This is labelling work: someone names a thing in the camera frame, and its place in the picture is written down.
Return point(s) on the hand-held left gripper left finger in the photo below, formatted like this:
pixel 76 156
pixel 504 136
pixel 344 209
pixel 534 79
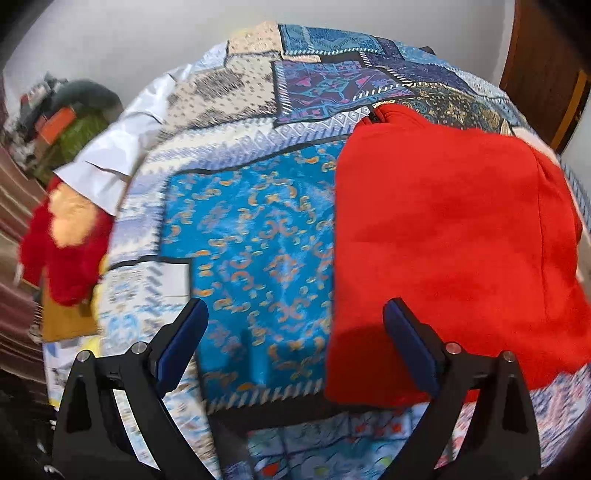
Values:
pixel 182 341

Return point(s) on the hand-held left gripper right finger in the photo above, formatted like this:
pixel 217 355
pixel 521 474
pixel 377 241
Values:
pixel 408 346

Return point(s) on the red fleece jacket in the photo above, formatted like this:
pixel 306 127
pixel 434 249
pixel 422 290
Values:
pixel 438 230

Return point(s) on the blue patchwork quilt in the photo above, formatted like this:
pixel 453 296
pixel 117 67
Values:
pixel 254 221

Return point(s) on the red plush toy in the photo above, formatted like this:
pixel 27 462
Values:
pixel 69 258

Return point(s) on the brown striped cloth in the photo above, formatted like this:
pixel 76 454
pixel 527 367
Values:
pixel 14 207

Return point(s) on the green cloth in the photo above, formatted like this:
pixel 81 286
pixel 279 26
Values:
pixel 78 134

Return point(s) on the orange box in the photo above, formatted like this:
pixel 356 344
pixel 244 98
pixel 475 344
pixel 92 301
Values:
pixel 57 124

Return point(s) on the grey cloth bundle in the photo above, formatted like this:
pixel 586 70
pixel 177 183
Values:
pixel 87 94

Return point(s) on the brown wooden door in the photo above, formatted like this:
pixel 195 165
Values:
pixel 535 60

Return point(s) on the wooden door frame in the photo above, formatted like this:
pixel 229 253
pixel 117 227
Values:
pixel 572 110

